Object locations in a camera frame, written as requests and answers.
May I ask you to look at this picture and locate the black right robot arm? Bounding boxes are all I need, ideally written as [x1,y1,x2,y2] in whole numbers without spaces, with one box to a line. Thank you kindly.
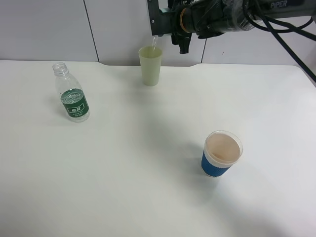
[167,0,316,54]

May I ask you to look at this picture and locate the teal blue plastic cup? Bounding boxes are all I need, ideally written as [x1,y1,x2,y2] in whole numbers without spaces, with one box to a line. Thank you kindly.
[158,7,172,37]

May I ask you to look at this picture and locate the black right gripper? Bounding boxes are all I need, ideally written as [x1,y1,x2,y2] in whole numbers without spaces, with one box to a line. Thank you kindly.
[170,0,195,54]

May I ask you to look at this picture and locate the black right camera cable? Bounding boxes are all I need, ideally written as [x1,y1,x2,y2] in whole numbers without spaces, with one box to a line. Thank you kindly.
[241,0,316,82]

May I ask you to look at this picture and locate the pale yellow plastic cup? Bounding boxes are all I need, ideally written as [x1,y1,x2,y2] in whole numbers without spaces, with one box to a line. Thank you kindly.
[139,46,162,86]

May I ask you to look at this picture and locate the blue sleeved paper cup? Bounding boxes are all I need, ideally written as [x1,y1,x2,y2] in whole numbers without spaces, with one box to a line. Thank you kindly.
[201,130,243,177]

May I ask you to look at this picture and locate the clear green-label water bottle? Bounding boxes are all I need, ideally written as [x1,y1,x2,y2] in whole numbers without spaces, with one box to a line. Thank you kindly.
[52,62,90,122]

